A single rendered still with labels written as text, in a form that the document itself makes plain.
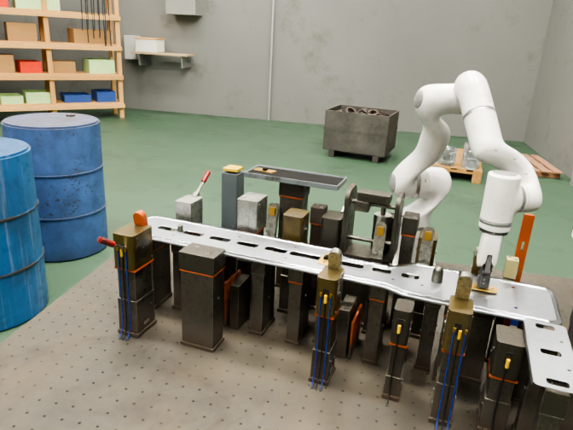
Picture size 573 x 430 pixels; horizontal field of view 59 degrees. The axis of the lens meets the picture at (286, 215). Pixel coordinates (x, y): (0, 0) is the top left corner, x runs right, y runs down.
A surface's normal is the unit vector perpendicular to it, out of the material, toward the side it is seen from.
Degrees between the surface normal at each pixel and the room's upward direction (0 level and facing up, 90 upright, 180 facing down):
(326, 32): 90
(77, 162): 90
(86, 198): 90
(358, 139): 90
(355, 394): 0
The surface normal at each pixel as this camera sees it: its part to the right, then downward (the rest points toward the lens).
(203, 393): 0.05, -0.94
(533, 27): -0.19, 0.32
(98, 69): 0.57, 0.30
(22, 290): 0.91, 0.18
